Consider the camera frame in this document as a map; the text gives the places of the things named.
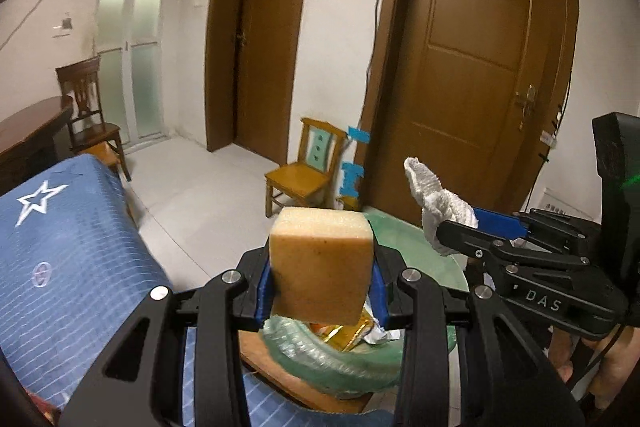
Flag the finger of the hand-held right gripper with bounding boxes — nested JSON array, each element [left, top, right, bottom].
[[472, 207, 601, 258], [435, 219, 591, 270]]

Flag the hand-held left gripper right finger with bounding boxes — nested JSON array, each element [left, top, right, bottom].
[[367, 247, 586, 427]]

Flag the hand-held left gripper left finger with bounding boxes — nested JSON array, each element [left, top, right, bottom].
[[59, 249, 273, 427]]

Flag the crinkled yellow wrapper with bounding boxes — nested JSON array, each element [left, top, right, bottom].
[[310, 309, 373, 350]]

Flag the white paper towel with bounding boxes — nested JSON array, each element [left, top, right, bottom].
[[404, 157, 478, 255]]

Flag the large tan sponge block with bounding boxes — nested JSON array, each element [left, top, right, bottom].
[[269, 206, 376, 325]]

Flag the person's right hand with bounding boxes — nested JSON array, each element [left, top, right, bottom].
[[546, 324, 640, 413]]

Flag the small light wooden chair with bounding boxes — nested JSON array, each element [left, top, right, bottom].
[[264, 117, 348, 218]]

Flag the brown panelled wooden door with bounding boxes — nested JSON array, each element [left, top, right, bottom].
[[367, 0, 581, 228]]

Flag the dark wooden chair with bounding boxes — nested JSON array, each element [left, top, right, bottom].
[[55, 56, 132, 182]]

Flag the dark wooden dining table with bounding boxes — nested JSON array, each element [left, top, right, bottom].
[[0, 95, 74, 198]]

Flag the frosted glass door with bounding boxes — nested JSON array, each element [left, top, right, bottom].
[[95, 0, 178, 152]]

